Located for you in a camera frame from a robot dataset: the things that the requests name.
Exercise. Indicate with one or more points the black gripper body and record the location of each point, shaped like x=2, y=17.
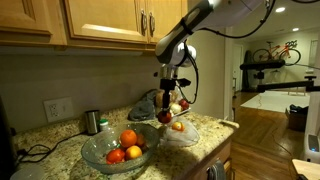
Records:
x=166, y=96

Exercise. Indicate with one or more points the dark red apple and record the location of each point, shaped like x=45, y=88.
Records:
x=184, y=104

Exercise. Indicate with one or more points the clear glass bowl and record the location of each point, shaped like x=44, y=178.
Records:
x=96, y=146

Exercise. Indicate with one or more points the clear bag of bread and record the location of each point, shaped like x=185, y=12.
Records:
x=158, y=99

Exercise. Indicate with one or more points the white flat tray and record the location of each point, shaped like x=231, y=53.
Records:
x=182, y=112

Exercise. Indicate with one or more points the grey crumpled cloth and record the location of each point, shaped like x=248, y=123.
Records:
x=143, y=108

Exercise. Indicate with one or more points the yellow citrus fruit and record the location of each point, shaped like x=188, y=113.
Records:
x=178, y=126

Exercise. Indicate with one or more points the small orange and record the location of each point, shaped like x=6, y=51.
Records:
x=141, y=140

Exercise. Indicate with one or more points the large orange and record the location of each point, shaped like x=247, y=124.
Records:
x=128, y=138

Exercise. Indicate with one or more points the yellowish orange fruit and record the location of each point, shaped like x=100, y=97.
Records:
x=133, y=152

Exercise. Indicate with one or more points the small bottle green cap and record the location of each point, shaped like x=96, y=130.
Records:
x=104, y=126

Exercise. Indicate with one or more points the red tomato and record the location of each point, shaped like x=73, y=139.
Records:
x=115, y=156

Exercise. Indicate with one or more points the light wood base cabinet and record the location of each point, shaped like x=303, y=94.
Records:
x=218, y=156

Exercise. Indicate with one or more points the stainless steel cup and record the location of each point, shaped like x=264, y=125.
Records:
x=92, y=121

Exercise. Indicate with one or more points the white interior door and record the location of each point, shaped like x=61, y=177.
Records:
x=237, y=66

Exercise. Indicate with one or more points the light wood upper cabinet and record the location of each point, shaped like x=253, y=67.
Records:
x=100, y=47

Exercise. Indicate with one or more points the light wood cabinet door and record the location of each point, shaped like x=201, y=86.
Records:
x=166, y=13
x=26, y=16
x=106, y=20

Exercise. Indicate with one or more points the grey hanging towel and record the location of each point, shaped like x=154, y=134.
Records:
x=217, y=171

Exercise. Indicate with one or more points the tall black bag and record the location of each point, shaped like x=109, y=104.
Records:
x=248, y=80

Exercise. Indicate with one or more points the white floor rug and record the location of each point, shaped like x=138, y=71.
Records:
x=276, y=101

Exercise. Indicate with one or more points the orange bicycle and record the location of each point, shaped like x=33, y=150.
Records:
x=286, y=50

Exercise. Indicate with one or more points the dark brown storage box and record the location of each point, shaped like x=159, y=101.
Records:
x=296, y=120

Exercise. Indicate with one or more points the recessed ceiling light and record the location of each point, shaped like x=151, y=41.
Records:
x=280, y=9
x=295, y=29

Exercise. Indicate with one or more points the light wooden table top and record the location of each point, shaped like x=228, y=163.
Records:
x=308, y=170

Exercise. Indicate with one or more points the black countertop appliance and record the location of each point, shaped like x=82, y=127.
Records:
x=6, y=143

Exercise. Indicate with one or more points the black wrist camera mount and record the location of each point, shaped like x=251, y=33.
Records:
x=167, y=84

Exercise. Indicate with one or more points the black stereo camera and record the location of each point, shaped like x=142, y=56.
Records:
x=263, y=64

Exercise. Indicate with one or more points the white wall outlet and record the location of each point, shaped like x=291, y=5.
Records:
x=58, y=109

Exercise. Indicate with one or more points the black camera stand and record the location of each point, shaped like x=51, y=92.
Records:
x=286, y=86

